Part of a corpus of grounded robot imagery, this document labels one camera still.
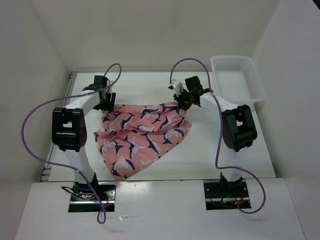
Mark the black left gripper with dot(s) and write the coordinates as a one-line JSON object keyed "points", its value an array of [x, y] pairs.
{"points": [[110, 105]]}

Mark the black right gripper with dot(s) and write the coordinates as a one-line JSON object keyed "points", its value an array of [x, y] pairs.
{"points": [[180, 104]]}

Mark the pink shark print shorts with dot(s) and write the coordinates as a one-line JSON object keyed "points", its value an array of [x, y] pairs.
{"points": [[133, 137]]}

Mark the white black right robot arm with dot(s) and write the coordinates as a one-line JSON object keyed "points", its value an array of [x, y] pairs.
{"points": [[237, 129]]}

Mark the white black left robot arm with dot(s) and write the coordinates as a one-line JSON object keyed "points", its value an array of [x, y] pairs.
{"points": [[83, 173]]}

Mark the white plastic laundry basket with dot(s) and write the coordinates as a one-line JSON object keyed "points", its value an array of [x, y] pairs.
{"points": [[237, 79]]}

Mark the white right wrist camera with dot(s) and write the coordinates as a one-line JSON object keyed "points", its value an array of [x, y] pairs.
{"points": [[176, 86]]}

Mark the aluminium table frame rail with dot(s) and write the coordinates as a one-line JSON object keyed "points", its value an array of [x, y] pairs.
{"points": [[65, 130]]}

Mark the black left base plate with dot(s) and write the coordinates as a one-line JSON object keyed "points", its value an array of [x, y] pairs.
{"points": [[83, 200]]}

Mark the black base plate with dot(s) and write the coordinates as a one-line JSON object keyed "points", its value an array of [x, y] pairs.
{"points": [[217, 199], [83, 200]]}

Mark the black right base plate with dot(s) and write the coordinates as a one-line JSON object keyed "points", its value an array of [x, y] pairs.
{"points": [[217, 199]]}

